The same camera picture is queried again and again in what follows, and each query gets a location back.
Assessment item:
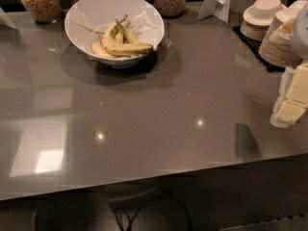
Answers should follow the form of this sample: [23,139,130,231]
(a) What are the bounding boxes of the black rubber mat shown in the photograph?
[232,26,285,72]

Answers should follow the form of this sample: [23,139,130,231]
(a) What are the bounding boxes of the back stack paper bowls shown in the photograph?
[240,0,286,41]

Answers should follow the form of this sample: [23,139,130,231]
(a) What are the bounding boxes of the black stool under table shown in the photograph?
[31,180,193,231]

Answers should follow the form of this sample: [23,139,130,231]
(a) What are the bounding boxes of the left glass cereal jar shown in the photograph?
[20,0,62,23]

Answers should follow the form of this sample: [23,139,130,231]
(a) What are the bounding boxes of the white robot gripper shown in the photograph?
[269,5,308,128]

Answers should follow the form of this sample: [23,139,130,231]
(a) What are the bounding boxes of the white folded sign stand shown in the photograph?
[197,0,232,23]

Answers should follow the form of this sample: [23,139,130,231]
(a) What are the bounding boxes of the front stack paper bowls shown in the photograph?
[259,0,308,68]

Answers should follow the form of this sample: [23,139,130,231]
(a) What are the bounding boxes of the stack paper bowls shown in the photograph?
[259,0,308,68]
[240,0,286,41]

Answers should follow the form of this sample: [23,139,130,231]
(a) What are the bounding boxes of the white ceramic bowl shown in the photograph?
[64,0,165,68]

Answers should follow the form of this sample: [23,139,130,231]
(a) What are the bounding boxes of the yellow banana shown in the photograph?
[91,41,117,59]
[100,37,153,56]

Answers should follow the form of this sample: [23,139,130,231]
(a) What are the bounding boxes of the white card left edge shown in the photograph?
[0,7,16,29]

